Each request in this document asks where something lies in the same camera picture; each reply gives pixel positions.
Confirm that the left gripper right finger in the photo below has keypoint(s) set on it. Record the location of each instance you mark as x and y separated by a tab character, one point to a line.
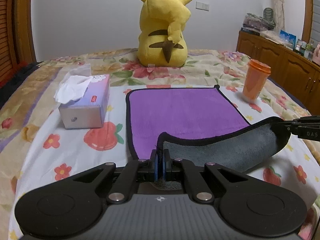
166	165

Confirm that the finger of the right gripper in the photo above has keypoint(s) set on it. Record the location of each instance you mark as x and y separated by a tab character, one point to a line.
307	132
313	120

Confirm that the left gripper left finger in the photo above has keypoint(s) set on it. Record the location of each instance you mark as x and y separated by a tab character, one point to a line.
154	166

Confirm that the purple and grey towel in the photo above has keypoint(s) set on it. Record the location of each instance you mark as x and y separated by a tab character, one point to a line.
200	125

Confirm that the wooden sideboard cabinet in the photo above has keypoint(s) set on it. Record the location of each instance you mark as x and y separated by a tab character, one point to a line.
292	72

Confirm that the orange lidded cup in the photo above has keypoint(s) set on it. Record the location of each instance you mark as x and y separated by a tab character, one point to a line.
256	77

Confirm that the purple tissue box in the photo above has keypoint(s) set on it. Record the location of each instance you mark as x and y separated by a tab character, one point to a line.
83	100

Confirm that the floral bed sheet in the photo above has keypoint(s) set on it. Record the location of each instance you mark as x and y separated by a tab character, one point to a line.
155	67

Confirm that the clutter pile on cabinet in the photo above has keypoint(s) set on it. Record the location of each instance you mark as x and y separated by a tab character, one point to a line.
266	27

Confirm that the white fruit print cloth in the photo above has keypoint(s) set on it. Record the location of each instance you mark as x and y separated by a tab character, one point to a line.
211	201

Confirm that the yellow Pikachu plush toy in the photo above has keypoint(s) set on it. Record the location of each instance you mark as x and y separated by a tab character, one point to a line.
161	41

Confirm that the wooden slatted headboard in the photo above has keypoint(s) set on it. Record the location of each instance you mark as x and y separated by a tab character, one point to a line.
17	47

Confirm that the white wall switch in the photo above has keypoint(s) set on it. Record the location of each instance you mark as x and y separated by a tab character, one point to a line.
202	6

